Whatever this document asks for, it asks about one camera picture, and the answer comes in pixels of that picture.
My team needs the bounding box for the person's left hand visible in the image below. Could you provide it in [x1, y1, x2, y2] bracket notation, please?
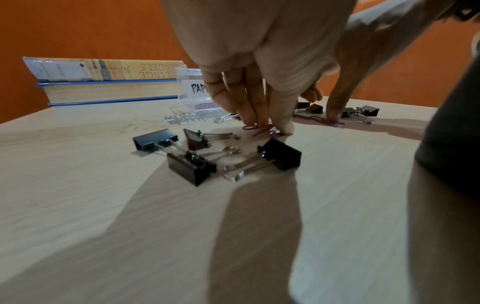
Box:
[160, 0, 359, 136]

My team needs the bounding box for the person's right hand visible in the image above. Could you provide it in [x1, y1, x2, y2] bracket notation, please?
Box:
[299, 0, 457, 123]

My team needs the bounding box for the clear acrylic organizer box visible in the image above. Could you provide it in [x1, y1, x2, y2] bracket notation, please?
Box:
[174, 64, 223, 113]

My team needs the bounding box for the group of black binder clips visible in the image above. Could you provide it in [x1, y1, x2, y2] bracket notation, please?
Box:
[131, 103, 381, 187]

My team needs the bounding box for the person's black clothing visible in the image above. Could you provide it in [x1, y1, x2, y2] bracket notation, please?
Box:
[414, 53, 480, 206]

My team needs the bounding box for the yellow paperback book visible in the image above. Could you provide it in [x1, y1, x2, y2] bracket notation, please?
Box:
[21, 56, 189, 85]

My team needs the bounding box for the thick blue cover book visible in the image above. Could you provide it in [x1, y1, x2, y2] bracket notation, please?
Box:
[35, 79, 182, 108]

